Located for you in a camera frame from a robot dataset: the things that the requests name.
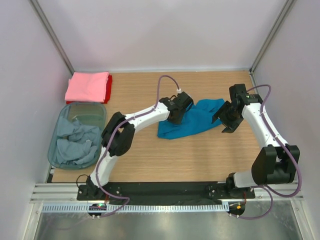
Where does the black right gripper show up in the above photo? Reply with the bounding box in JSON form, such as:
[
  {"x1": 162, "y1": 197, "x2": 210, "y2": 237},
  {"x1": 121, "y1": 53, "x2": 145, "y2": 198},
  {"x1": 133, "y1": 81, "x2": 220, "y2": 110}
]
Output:
[{"x1": 212, "y1": 100, "x2": 244, "y2": 134}]

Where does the blue t shirt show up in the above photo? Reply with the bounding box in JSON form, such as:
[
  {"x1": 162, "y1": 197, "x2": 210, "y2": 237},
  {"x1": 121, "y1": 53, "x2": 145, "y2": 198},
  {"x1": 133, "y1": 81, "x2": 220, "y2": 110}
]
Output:
[{"x1": 157, "y1": 98, "x2": 225, "y2": 140}]

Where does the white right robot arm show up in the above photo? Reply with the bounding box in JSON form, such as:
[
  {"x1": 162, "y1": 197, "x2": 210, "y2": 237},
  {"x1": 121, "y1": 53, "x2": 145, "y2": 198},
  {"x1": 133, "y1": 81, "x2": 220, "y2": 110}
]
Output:
[{"x1": 212, "y1": 83, "x2": 302, "y2": 198}]

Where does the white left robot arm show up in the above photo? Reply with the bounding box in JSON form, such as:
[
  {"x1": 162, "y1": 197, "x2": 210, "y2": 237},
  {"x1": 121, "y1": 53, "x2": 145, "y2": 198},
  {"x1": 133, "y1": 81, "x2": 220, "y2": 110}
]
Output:
[{"x1": 79, "y1": 91, "x2": 225, "y2": 200}]

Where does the red folded t shirt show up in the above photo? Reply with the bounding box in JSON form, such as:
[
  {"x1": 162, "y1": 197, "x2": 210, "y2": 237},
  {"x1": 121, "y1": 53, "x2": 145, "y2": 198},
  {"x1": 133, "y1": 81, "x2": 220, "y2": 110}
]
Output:
[{"x1": 65, "y1": 74, "x2": 113, "y2": 105}]

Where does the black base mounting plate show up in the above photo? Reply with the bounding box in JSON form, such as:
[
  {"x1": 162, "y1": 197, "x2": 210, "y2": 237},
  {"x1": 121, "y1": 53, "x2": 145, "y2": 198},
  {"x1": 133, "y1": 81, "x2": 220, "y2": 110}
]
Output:
[{"x1": 76, "y1": 181, "x2": 256, "y2": 206}]

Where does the pink folded t shirt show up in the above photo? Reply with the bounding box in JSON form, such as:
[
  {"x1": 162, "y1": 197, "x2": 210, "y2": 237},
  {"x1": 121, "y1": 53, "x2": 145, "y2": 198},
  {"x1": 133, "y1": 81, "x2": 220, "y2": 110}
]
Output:
[{"x1": 64, "y1": 71, "x2": 110, "y2": 103}]

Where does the grey t shirt in basket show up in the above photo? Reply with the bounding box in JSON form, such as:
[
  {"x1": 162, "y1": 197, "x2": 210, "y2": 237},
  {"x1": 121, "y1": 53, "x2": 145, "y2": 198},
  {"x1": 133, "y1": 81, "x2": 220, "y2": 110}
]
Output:
[{"x1": 56, "y1": 117, "x2": 101, "y2": 166}]

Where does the teal mesh laundry basket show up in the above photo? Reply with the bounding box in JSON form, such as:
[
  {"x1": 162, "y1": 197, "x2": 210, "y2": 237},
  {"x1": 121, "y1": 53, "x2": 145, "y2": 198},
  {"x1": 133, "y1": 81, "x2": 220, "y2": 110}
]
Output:
[{"x1": 47, "y1": 102, "x2": 107, "y2": 170}]

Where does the white slotted cable duct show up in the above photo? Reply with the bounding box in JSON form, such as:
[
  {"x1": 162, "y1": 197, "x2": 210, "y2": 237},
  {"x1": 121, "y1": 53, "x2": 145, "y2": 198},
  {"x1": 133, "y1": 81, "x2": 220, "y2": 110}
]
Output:
[{"x1": 41, "y1": 202, "x2": 229, "y2": 214}]

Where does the right aluminium corner post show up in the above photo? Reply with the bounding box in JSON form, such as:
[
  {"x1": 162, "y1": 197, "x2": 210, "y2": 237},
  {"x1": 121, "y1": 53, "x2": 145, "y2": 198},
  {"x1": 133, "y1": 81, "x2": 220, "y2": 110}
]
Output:
[{"x1": 249, "y1": 0, "x2": 297, "y2": 76}]

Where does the aluminium corner post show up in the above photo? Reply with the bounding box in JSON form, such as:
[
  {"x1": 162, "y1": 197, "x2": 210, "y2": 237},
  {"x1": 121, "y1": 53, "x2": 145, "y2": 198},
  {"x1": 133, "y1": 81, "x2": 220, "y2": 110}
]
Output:
[
  {"x1": 28, "y1": 0, "x2": 75, "y2": 75},
  {"x1": 249, "y1": 0, "x2": 297, "y2": 76}
]

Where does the aluminium frame rail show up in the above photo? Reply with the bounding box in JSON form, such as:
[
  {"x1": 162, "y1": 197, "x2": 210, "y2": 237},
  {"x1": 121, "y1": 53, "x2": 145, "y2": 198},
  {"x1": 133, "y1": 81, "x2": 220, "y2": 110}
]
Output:
[{"x1": 30, "y1": 182, "x2": 305, "y2": 203}]

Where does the left aluminium corner post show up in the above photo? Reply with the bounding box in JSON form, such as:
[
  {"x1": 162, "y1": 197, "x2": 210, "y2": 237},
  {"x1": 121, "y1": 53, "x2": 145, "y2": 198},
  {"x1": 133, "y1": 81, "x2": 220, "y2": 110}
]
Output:
[{"x1": 28, "y1": 0, "x2": 75, "y2": 75}]

